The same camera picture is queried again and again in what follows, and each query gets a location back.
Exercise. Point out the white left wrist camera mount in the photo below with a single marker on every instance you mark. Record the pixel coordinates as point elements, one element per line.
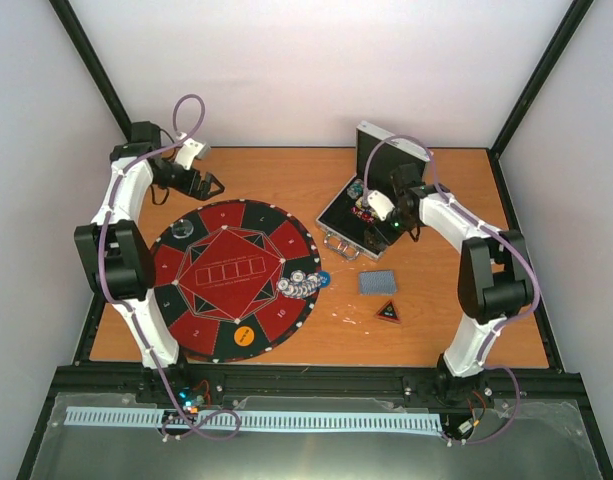
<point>189,150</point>

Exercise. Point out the red black triangular button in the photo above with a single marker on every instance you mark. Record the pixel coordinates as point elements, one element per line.
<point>389,313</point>

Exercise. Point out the light blue cable duct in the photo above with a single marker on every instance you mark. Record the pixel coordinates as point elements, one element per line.
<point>261,421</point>

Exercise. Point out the grey card deck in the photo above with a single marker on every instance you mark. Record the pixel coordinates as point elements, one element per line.
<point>378,282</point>

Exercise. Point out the red dice row in case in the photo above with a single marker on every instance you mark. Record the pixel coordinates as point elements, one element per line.
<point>366,215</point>

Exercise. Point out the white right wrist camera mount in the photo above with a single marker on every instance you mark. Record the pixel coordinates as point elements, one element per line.
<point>379,203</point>

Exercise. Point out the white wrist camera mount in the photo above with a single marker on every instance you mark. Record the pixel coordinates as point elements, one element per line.
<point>379,203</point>
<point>189,150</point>

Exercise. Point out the orange big blind button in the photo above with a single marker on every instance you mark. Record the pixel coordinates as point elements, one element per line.
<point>244,336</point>

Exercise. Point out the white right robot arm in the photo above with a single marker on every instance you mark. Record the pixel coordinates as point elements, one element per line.
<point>495,281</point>

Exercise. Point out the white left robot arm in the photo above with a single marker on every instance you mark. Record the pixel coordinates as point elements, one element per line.
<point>117,262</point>

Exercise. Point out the aluminium poker chip case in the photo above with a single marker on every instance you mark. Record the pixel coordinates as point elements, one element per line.
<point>389,163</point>

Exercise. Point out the blue small blind button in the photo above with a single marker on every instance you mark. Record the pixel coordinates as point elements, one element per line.
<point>324,279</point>

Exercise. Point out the round red black poker mat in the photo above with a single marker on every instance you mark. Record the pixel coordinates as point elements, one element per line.
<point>225,276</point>

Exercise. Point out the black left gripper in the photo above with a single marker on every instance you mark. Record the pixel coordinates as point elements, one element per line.
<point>201,193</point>

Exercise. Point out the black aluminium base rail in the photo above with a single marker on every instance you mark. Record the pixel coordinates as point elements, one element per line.
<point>411,387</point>

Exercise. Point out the poker chip row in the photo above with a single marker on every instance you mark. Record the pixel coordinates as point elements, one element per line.
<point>355,190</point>

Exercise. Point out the blue white poker chips pile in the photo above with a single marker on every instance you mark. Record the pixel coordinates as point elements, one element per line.
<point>299,285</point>

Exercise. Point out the clear dealer button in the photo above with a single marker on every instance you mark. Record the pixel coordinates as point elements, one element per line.
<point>182,229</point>

